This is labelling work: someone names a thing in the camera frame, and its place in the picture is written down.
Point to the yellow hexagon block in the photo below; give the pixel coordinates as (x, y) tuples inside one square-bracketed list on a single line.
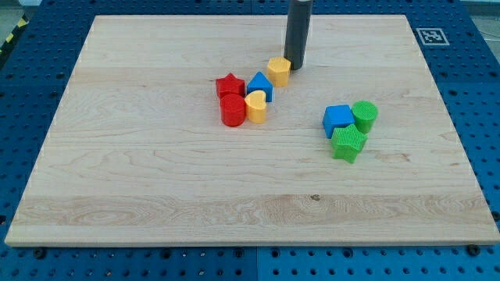
[(278, 71)]

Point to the red star block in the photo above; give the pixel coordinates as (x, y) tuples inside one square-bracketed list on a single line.
[(230, 84)]

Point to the green star block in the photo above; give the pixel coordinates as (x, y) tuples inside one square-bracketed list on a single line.
[(347, 143)]

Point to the red cylinder block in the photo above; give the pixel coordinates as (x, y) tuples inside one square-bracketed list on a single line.
[(232, 110)]

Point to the yellow heart block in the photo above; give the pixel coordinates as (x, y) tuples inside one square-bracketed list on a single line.
[(255, 105)]

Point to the light wooden board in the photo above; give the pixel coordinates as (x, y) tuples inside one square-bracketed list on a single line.
[(137, 155)]

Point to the blue triangle block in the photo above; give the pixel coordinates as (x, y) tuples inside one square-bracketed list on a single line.
[(260, 83)]

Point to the blue cube block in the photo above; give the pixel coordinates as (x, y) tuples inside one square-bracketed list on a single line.
[(336, 116)]

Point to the green cylinder block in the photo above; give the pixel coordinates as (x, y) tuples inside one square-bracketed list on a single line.
[(365, 114)]

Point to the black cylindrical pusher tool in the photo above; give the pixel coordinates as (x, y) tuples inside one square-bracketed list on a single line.
[(298, 18)]

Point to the white fiducial marker tag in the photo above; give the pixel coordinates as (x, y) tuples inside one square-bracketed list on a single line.
[(431, 36)]

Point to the yellow black hazard tape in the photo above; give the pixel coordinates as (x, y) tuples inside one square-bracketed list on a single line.
[(14, 35)]

